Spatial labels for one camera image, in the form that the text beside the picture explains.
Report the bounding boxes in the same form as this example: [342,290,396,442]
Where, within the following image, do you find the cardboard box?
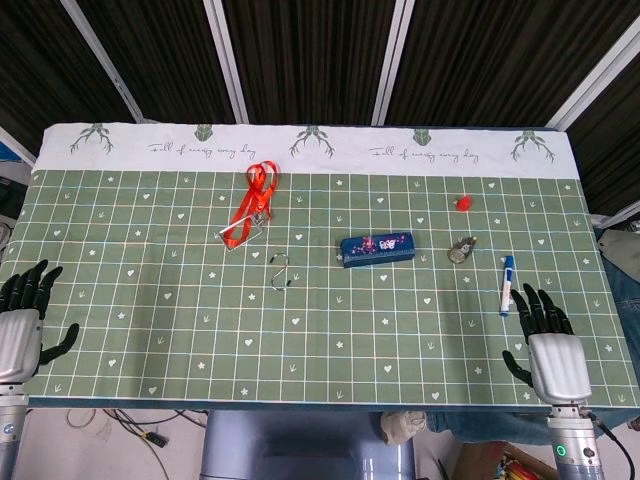
[459,439,556,480]

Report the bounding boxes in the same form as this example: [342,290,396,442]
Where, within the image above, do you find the green grid tablecloth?
[9,122,640,409]

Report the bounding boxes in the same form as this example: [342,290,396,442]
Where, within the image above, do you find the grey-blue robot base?
[199,409,416,480]

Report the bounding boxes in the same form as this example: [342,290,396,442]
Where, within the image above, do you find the orange lanyard with badge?
[218,159,282,251]

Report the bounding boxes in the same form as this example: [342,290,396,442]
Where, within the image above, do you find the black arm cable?
[592,414,629,480]

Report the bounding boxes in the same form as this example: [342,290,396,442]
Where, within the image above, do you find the beige shoe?
[379,410,429,447]

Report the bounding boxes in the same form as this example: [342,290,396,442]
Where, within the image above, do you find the black floor cables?
[64,408,209,451]

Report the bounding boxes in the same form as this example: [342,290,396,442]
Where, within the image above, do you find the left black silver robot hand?
[0,258,81,385]

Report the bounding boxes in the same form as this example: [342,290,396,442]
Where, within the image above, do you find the white partition post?
[202,0,250,125]
[59,0,146,124]
[544,24,640,131]
[369,0,414,126]

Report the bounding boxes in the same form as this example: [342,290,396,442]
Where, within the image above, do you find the metal S hook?
[267,253,294,291]

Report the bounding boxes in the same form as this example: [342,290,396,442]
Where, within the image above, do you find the blue denim trouser leg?
[424,410,551,446]

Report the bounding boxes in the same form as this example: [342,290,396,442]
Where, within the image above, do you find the blue floral glasses case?
[339,231,417,270]

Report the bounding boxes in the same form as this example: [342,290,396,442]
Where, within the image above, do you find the seated person in jeans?
[594,214,640,371]

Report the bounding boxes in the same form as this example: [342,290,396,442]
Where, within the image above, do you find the blue white marker pen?
[498,254,517,318]

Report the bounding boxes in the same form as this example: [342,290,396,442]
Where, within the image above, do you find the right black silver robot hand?
[501,282,594,405]

